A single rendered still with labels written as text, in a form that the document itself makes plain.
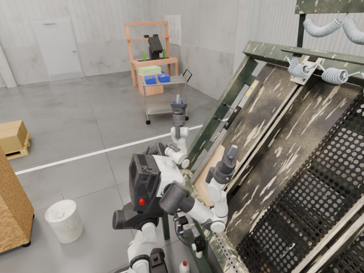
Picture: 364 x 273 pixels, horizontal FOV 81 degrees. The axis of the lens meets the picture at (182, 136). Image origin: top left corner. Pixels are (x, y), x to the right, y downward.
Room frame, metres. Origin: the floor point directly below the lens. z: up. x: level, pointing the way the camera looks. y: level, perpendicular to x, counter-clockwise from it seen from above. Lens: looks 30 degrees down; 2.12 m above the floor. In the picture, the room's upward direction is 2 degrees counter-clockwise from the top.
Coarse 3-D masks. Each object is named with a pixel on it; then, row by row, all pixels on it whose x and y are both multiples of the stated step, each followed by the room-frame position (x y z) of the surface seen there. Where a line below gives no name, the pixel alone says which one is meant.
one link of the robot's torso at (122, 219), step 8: (128, 208) 0.95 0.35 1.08; (120, 216) 0.89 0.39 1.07; (128, 216) 0.89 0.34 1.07; (136, 216) 0.88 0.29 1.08; (144, 216) 0.90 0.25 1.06; (152, 216) 0.91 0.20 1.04; (160, 216) 0.93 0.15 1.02; (112, 224) 0.90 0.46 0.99; (120, 224) 0.86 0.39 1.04; (128, 224) 0.87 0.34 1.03; (136, 224) 0.89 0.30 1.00
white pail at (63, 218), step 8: (64, 200) 1.73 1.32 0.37; (72, 200) 1.73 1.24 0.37; (56, 208) 1.63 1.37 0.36; (64, 208) 1.63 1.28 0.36; (72, 208) 1.63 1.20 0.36; (48, 216) 1.53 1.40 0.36; (56, 216) 1.53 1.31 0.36; (64, 216) 1.52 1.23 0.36; (72, 216) 1.54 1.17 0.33; (56, 224) 1.45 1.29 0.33; (64, 224) 1.48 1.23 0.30; (72, 224) 1.52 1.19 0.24; (80, 224) 1.61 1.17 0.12; (56, 232) 1.46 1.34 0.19; (64, 232) 1.47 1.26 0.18; (72, 232) 1.50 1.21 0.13; (80, 232) 1.57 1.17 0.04; (64, 240) 1.47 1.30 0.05; (72, 240) 1.49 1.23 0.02
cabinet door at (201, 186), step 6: (222, 150) 1.36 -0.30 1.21; (216, 156) 1.37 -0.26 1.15; (222, 156) 1.32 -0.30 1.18; (210, 162) 1.37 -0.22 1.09; (216, 162) 1.33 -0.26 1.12; (204, 174) 1.33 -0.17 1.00; (198, 180) 1.34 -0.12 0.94; (204, 180) 1.30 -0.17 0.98; (198, 186) 1.30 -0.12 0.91; (204, 186) 1.26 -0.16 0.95; (204, 192) 1.21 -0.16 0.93; (204, 198) 1.18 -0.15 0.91
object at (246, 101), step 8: (256, 80) 1.54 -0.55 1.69; (256, 88) 1.51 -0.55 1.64; (248, 96) 1.50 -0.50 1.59; (240, 104) 1.51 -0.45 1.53; (248, 104) 1.49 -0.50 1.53; (240, 112) 1.47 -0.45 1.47; (224, 128) 1.47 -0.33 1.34; (232, 128) 1.45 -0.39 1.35; (224, 136) 1.43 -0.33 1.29; (216, 144) 1.43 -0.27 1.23; (208, 152) 1.44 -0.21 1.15; (208, 160) 1.39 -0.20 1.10; (200, 168) 1.38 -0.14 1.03; (192, 176) 1.39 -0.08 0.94
